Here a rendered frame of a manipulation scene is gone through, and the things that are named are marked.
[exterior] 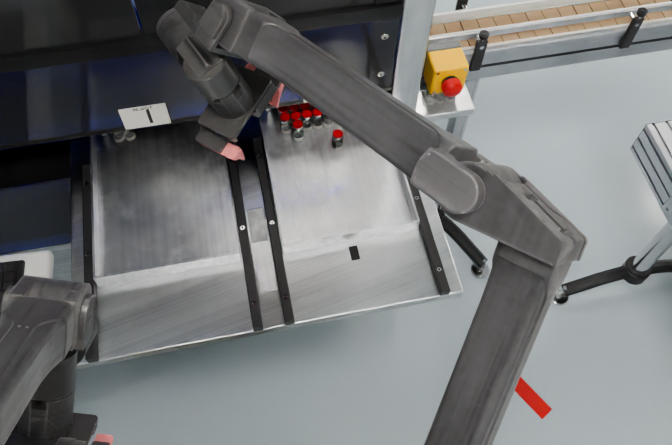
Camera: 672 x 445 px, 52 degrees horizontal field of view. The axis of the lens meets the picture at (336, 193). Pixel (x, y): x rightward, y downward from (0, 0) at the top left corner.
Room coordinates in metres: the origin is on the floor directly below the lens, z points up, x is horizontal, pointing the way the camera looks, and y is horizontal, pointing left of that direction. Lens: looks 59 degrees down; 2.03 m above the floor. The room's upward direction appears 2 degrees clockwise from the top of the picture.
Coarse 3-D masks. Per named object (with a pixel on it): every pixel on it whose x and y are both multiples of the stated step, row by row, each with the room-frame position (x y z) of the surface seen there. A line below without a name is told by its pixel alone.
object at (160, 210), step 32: (160, 128) 0.84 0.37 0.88; (192, 128) 0.84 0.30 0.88; (96, 160) 0.76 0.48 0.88; (128, 160) 0.76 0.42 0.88; (160, 160) 0.76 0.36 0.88; (192, 160) 0.76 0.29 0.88; (224, 160) 0.74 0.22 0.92; (96, 192) 0.68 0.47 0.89; (128, 192) 0.68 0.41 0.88; (160, 192) 0.69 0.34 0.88; (192, 192) 0.69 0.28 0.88; (224, 192) 0.69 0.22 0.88; (96, 224) 0.60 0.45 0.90; (128, 224) 0.61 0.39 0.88; (160, 224) 0.61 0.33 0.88; (192, 224) 0.62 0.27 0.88; (224, 224) 0.62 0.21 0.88; (96, 256) 0.53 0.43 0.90; (128, 256) 0.55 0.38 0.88; (160, 256) 0.55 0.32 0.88; (192, 256) 0.55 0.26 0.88; (224, 256) 0.54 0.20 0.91
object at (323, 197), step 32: (288, 160) 0.77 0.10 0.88; (320, 160) 0.77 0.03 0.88; (352, 160) 0.78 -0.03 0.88; (384, 160) 0.78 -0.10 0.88; (288, 192) 0.69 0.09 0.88; (320, 192) 0.70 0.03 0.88; (352, 192) 0.70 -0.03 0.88; (384, 192) 0.70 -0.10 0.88; (288, 224) 0.62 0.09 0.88; (320, 224) 0.63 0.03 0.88; (352, 224) 0.63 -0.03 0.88; (384, 224) 0.63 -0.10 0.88; (416, 224) 0.62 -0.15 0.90
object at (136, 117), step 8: (160, 104) 0.77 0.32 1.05; (120, 112) 0.76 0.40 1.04; (128, 112) 0.76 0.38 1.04; (136, 112) 0.76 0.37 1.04; (144, 112) 0.77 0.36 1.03; (152, 112) 0.77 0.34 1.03; (160, 112) 0.77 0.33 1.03; (128, 120) 0.76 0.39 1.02; (136, 120) 0.76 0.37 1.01; (144, 120) 0.77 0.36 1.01; (160, 120) 0.77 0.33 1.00; (168, 120) 0.77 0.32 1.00; (128, 128) 0.76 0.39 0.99
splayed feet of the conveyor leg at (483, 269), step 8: (440, 216) 1.07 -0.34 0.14; (448, 224) 1.05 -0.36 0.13; (448, 232) 1.03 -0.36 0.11; (456, 232) 1.03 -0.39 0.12; (456, 240) 1.01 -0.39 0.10; (464, 240) 1.00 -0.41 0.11; (464, 248) 0.98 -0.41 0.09; (472, 248) 0.98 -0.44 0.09; (472, 256) 0.96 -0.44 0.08; (480, 256) 0.96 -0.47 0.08; (472, 264) 0.97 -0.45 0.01; (480, 264) 0.94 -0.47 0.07; (472, 272) 0.94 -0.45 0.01; (480, 272) 0.94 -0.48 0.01; (488, 272) 0.94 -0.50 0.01
